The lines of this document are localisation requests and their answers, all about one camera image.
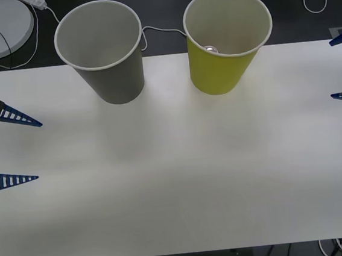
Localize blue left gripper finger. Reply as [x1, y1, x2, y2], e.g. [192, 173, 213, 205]
[0, 166, 41, 195]
[0, 90, 43, 131]

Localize orange and red drink can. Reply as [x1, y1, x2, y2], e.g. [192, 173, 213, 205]
[204, 43, 220, 56]

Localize grey plastic waste bin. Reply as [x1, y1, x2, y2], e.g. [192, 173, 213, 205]
[50, 0, 150, 111]

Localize white power strip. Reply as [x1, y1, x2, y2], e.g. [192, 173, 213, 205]
[15, 0, 49, 13]

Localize yellow-green plastic waste bin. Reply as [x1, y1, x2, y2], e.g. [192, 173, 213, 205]
[180, 0, 279, 99]

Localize thin white looped cable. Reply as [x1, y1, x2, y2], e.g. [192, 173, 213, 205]
[0, 2, 44, 72]

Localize white coiled cable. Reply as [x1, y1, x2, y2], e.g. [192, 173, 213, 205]
[317, 237, 342, 256]

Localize white power strip cable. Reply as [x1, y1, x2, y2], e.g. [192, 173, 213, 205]
[44, 0, 189, 61]

